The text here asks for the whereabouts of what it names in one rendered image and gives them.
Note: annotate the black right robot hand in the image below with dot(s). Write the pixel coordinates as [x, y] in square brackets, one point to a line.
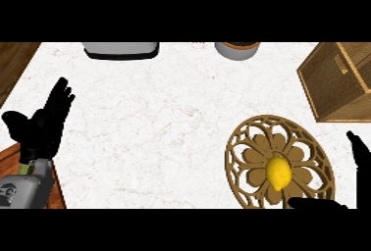
[363, 163]

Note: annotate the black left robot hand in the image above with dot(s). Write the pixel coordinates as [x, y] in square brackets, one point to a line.
[45, 124]

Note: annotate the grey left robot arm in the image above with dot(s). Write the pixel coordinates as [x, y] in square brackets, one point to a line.
[22, 191]

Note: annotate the yellow lemon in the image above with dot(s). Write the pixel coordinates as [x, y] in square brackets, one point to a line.
[279, 172]

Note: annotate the round brown openwork placemat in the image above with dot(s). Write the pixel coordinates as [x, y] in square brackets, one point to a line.
[257, 153]

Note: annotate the square wicker basket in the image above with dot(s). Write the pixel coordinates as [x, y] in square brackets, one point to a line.
[341, 85]

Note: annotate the grey and black appliance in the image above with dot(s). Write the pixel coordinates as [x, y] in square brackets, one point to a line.
[121, 50]

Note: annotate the grey pot with brown rim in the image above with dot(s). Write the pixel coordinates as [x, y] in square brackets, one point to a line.
[237, 50]

